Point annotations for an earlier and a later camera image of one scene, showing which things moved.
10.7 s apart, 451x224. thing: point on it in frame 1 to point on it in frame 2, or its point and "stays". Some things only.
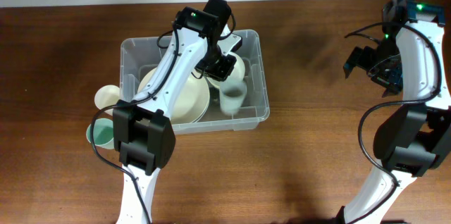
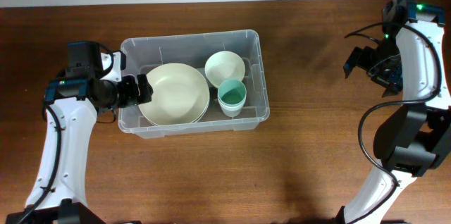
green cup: (103, 132) to (232, 94)
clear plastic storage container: (239, 101) stays
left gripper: (221, 75) to (134, 97)
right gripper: (392, 80) stays
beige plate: (189, 100) stays
